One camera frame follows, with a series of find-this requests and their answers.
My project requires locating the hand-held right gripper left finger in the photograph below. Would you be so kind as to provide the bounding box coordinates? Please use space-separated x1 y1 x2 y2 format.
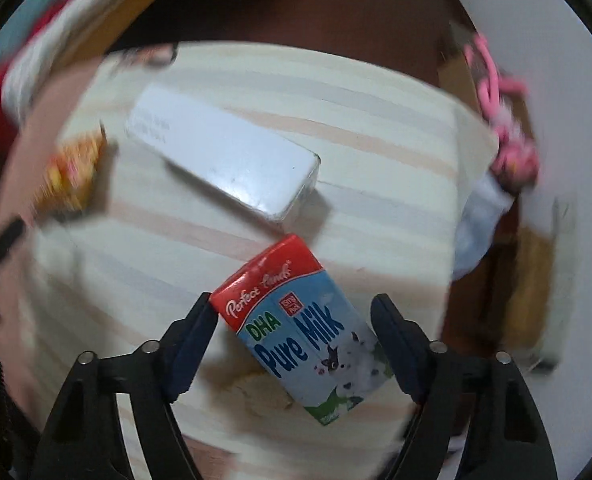
31 292 221 480

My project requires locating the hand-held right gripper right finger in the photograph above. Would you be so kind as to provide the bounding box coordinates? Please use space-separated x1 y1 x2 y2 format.
371 294 559 480

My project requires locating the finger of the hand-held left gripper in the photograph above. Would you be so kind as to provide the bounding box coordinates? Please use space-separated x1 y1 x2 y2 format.
0 217 28 272

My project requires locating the red and blue milk carton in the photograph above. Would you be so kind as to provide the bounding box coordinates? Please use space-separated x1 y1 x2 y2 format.
210 234 395 427

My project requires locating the orange snack packet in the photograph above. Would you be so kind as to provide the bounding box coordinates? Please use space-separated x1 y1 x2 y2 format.
30 125 110 222

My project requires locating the table with striped cloth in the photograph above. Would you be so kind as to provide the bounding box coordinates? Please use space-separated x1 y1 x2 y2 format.
26 42 502 480

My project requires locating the pink tablecloth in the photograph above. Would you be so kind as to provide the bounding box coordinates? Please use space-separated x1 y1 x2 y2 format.
0 57 108 411

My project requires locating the red blanket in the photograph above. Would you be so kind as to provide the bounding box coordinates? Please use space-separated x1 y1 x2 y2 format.
0 0 77 157

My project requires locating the small wooden stool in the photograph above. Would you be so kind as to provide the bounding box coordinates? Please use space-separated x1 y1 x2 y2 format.
510 224 562 357

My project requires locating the white plastic bag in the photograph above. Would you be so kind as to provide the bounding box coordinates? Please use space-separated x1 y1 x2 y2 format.
450 174 515 282

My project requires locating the long white box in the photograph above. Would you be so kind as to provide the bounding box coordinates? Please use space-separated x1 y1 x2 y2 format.
124 84 322 225

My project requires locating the pink plush toy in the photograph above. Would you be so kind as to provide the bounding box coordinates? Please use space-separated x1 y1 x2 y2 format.
463 34 540 192

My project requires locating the cardboard box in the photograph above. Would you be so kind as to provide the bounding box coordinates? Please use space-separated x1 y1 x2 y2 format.
437 24 532 162

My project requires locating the wooden bed frame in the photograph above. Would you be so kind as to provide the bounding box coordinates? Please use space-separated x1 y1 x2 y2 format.
60 0 213 63

